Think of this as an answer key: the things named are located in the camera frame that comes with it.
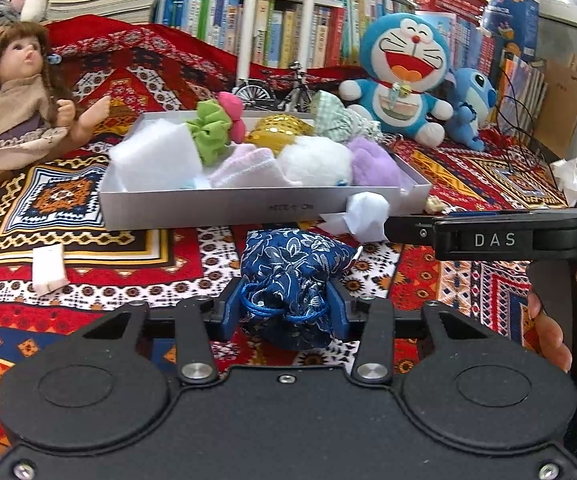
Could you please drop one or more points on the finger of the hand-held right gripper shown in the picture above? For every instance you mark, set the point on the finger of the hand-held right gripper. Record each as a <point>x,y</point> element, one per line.
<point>408,230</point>

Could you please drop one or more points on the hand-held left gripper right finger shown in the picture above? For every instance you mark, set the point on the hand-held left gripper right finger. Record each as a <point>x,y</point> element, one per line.
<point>337,310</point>

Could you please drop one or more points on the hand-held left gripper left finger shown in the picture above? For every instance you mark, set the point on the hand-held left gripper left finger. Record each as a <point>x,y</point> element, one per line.
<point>232,310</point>

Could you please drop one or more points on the purple plush pad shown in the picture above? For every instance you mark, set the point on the purple plush pad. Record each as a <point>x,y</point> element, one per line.
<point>373,160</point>

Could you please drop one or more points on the white shallow cardboard box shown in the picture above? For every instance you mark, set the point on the white shallow cardboard box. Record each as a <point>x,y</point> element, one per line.
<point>218,205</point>

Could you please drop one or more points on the green checkered cloth pouch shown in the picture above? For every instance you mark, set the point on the green checkered cloth pouch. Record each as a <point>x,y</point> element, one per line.
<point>331,115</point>

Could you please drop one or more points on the gold sequin pouch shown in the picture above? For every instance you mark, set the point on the gold sequin pouch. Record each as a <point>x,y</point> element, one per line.
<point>273,132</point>

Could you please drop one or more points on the green scrunchie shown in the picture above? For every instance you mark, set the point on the green scrunchie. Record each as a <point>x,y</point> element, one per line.
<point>211,130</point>

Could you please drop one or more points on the pink plush piece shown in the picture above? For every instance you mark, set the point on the pink plush piece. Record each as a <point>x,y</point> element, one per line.
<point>231,105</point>

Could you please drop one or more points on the person's right hand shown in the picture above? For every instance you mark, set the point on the person's right hand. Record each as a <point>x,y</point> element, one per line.
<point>551,340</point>

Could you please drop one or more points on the small beige figurine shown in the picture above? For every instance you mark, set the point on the small beige figurine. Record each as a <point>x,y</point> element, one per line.
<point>433,205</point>

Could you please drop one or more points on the white crumpled tissue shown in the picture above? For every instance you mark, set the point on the white crumpled tissue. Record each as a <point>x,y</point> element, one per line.
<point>568,180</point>

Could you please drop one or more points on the white fluffy plush ball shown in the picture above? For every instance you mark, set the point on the white fluffy plush ball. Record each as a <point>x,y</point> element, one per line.
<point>313,160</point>

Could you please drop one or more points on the blue robot cat plush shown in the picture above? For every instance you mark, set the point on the blue robot cat plush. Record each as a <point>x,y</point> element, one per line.
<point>403,105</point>

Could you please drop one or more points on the pink knitted sock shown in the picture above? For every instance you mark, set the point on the pink knitted sock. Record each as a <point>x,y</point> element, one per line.
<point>243,165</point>

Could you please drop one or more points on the brown cardboard sheet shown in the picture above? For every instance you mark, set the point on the brown cardboard sheet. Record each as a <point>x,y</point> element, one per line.
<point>561,110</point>

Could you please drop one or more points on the blue alien plush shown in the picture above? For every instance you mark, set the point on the blue alien plush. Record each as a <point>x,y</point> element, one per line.
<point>473,90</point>

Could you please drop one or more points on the black model bicycle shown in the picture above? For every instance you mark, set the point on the black model bicycle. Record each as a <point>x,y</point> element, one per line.
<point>298,92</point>

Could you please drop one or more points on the white paper tag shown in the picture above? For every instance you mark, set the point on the white paper tag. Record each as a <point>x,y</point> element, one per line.
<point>48,270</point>

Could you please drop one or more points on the red patterned blanket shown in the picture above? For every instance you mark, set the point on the red patterned blanket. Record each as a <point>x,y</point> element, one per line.
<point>68,200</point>

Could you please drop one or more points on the blue printed carton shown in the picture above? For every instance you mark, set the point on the blue printed carton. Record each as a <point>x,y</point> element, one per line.
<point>511,15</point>

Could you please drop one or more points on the white metal rack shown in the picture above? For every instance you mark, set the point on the white metal rack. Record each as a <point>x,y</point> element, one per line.
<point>246,20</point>

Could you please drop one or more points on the row of colourful books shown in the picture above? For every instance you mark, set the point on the row of colourful books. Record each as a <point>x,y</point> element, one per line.
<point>218,10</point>

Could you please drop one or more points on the brown-haired doll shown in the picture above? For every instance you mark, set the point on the brown-haired doll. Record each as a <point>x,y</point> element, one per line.
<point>13,110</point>

